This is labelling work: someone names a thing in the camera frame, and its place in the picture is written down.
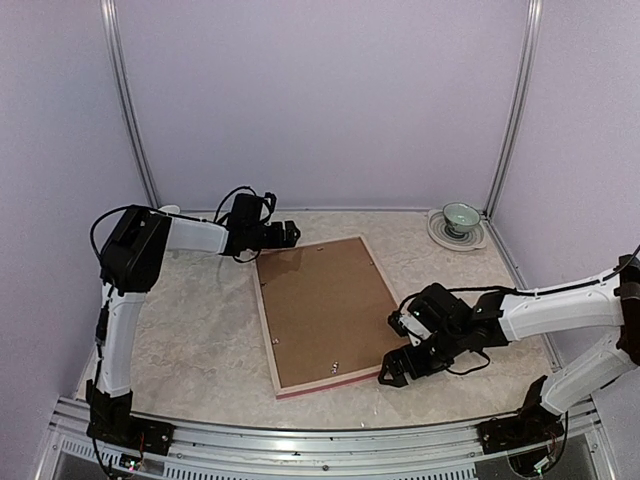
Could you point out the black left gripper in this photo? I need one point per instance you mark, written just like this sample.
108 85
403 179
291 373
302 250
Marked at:
278 240

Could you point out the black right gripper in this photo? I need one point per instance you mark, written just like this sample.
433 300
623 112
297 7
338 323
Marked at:
393 359

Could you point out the pink wooden picture frame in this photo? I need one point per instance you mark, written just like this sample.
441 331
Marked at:
265 325

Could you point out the brown backing board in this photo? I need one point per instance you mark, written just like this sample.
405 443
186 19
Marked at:
325 310

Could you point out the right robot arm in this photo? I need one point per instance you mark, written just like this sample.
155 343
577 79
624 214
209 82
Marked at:
609 299

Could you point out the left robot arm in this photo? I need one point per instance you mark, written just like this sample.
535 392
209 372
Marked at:
130 264

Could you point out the white paper cup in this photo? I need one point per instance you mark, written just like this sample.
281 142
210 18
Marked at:
170 209

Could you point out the green teacup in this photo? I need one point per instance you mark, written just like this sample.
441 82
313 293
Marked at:
460 218

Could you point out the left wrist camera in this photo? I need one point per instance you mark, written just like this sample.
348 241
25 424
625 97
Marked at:
250 210

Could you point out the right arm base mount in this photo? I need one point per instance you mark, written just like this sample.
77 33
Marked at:
498 435

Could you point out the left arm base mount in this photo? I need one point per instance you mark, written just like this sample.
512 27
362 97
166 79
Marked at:
140 434

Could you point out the left aluminium post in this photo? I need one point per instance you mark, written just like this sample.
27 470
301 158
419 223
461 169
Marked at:
109 15

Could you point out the aluminium post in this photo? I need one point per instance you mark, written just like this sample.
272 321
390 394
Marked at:
517 107
109 15

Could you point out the aluminium front rail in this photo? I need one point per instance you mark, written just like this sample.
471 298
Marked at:
214 450

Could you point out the right aluminium post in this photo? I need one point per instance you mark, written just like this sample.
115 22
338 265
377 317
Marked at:
517 107

